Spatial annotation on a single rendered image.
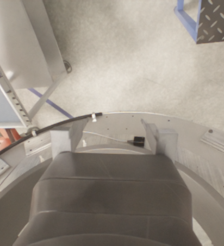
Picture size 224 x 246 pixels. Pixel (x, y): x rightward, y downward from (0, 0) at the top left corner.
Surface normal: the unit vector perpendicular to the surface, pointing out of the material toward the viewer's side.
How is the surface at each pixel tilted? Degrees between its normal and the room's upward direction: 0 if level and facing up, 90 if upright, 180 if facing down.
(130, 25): 0
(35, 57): 0
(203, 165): 90
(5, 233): 78
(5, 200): 67
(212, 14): 0
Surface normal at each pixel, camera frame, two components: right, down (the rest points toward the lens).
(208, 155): -0.16, -0.76
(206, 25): -0.15, 0.65
